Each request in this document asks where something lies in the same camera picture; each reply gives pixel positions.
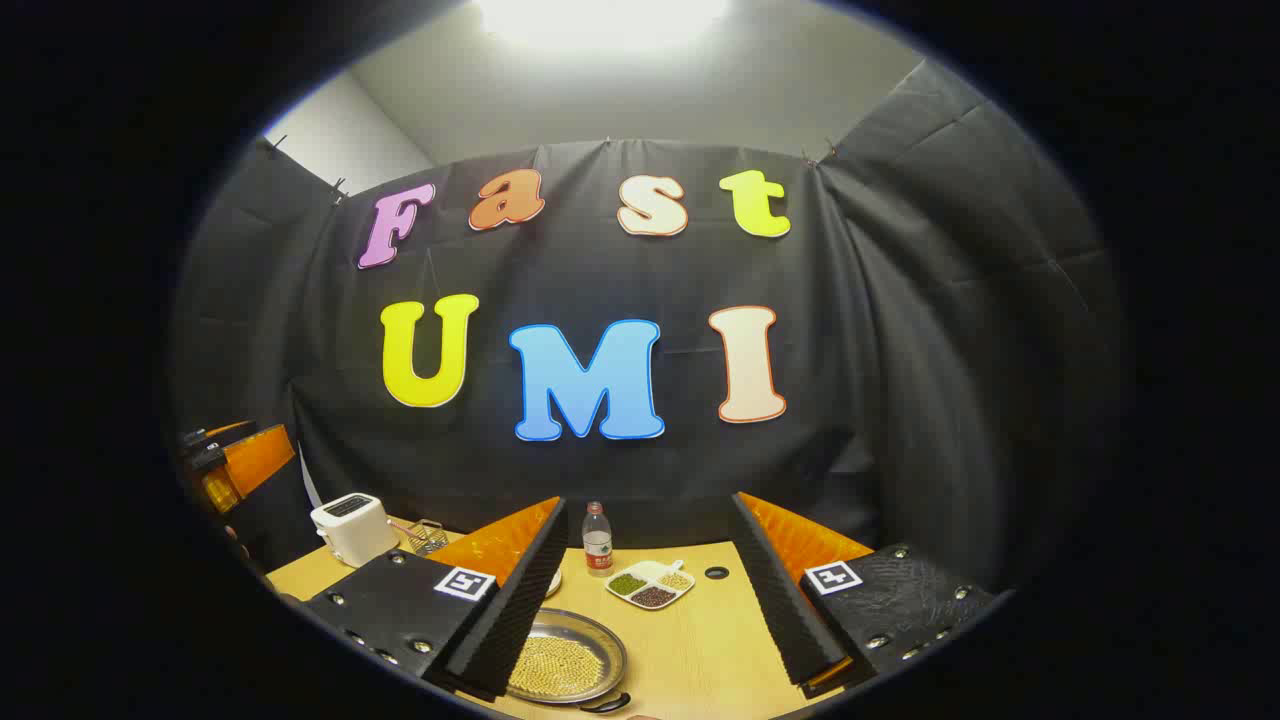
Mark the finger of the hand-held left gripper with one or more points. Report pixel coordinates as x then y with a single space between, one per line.
258 460
205 448

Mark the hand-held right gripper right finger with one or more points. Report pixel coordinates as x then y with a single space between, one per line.
785 610

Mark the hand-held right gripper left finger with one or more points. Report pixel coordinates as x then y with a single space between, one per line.
525 610

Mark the white round plate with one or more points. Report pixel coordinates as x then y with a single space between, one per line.
554 583

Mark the pile of soybeans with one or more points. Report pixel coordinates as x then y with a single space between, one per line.
555 668

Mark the clear plastic water bottle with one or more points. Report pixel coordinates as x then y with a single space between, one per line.
598 545

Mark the white toaster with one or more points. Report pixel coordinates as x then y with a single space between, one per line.
352 528

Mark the white divided dish of beans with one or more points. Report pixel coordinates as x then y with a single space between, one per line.
650 585

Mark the pink striped straw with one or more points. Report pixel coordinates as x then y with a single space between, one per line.
402 525

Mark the black backdrop cloth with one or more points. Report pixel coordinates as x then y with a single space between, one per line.
600 270

